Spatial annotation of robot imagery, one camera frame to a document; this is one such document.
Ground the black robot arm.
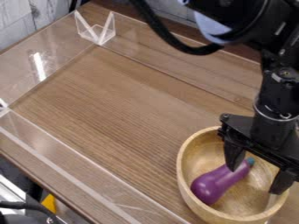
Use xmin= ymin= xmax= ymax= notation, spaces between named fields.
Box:
xmin=129 ymin=0 xmax=299 ymax=194

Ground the clear acrylic tray wall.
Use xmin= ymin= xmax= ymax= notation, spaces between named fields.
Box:
xmin=0 ymin=108 xmax=189 ymax=224

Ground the purple toy eggplant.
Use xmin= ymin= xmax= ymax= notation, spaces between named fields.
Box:
xmin=190 ymin=157 xmax=254 ymax=206

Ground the brown wooden bowl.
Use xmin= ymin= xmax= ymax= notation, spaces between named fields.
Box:
xmin=176 ymin=126 xmax=289 ymax=224

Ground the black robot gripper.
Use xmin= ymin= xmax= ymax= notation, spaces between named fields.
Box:
xmin=218 ymin=101 xmax=299 ymax=195

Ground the clear acrylic corner bracket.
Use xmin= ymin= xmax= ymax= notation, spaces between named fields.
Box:
xmin=73 ymin=11 xmax=116 ymax=46

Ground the black cable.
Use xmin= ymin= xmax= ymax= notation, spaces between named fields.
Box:
xmin=0 ymin=200 xmax=60 ymax=224

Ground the yellow black device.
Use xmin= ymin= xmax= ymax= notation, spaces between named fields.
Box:
xmin=22 ymin=192 xmax=80 ymax=224

